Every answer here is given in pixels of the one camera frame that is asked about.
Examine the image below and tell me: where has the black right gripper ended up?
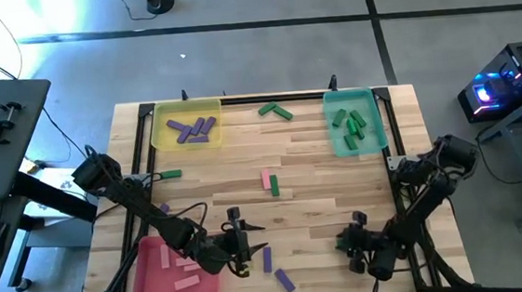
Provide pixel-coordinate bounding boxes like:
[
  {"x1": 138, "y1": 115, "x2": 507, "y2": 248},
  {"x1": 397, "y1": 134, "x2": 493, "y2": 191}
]
[{"x1": 334, "y1": 208, "x2": 396, "y2": 285}]

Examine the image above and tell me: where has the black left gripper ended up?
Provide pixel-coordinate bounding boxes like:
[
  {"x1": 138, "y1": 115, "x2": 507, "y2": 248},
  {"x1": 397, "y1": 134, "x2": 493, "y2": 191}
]
[{"x1": 195, "y1": 205, "x2": 272, "y2": 281}]

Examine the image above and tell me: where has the teal translucent plastic bin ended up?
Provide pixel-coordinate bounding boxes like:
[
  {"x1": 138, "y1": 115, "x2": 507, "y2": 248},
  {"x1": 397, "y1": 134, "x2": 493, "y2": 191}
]
[{"x1": 321, "y1": 84, "x2": 391, "y2": 159}]

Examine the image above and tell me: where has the pink-red plastic bin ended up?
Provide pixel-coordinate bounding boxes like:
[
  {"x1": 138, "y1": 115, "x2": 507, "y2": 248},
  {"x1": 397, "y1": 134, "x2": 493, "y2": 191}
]
[{"x1": 127, "y1": 231, "x2": 222, "y2": 292}]

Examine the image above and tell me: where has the yellow translucent plastic bin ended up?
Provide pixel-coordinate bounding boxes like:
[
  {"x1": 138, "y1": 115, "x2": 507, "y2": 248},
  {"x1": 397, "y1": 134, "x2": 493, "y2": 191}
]
[{"x1": 147, "y1": 96, "x2": 227, "y2": 154}]

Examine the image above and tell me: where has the grey metal stand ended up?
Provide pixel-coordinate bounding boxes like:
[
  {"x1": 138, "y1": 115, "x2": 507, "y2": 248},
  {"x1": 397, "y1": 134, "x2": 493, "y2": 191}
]
[{"x1": 471, "y1": 86, "x2": 522, "y2": 235}]

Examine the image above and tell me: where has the black round stand base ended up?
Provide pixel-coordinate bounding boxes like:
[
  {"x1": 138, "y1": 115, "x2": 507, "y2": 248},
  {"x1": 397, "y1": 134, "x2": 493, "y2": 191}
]
[{"x1": 145, "y1": 0, "x2": 177, "y2": 16}]

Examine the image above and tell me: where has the black desk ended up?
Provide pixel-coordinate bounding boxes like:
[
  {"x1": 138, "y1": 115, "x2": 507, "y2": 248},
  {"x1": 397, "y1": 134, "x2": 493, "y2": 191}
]
[{"x1": 0, "y1": 71, "x2": 105, "y2": 292}]

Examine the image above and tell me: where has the black metal table frame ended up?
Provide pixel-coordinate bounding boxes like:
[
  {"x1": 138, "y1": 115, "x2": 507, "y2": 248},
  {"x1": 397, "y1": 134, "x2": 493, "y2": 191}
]
[{"x1": 63, "y1": 63, "x2": 476, "y2": 292}]

